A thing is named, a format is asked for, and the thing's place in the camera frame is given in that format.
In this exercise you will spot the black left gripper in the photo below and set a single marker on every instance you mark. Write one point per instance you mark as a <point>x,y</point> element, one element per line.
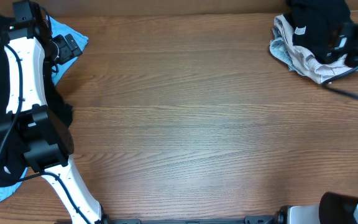
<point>67,53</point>

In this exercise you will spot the black t-shirt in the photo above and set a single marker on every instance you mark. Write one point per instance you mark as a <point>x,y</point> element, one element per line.
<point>314,23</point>

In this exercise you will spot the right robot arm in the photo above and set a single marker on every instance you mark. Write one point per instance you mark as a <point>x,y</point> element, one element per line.
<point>332,208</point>

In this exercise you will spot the white folded garment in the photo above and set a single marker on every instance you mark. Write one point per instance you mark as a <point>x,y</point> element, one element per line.
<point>302,58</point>

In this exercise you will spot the blue grey folded garment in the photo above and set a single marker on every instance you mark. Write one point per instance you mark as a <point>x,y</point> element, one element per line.
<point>278,50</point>

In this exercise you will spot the light blue shirt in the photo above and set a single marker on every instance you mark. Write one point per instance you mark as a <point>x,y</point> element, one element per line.
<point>70,40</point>

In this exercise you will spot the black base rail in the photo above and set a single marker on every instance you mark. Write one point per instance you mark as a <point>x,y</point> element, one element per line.
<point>266,219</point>

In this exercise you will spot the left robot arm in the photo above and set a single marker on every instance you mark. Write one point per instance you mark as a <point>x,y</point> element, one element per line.
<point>30,129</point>

